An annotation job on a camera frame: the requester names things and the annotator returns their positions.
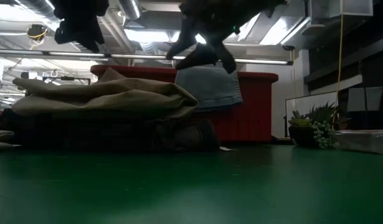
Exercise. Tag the green table mat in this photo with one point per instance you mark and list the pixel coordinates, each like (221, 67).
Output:
(191, 186)

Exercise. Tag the white paper garment tag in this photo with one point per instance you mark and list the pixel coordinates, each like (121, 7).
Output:
(227, 148)

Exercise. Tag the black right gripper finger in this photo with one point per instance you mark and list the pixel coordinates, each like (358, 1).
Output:
(227, 59)
(197, 57)

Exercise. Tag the red plastic laundry bin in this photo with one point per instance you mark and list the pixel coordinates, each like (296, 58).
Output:
(256, 109)

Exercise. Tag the beige garment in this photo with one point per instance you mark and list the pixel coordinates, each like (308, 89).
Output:
(116, 96)

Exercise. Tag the dark blue denim jeans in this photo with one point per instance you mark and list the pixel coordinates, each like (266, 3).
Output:
(116, 137)

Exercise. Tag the grey paper sheets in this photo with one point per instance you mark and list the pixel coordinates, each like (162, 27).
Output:
(365, 99)

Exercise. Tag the silver ceiling duct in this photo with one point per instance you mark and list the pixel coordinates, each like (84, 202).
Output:
(130, 9)

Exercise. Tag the white canvas tote bag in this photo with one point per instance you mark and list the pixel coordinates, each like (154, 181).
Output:
(1, 138)

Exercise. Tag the small artificial potted plant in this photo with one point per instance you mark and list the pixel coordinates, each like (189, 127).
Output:
(312, 130)

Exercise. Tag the light blue towel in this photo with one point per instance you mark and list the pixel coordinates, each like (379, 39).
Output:
(210, 87)

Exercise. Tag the orange white printed card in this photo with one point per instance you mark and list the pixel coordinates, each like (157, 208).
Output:
(362, 141)

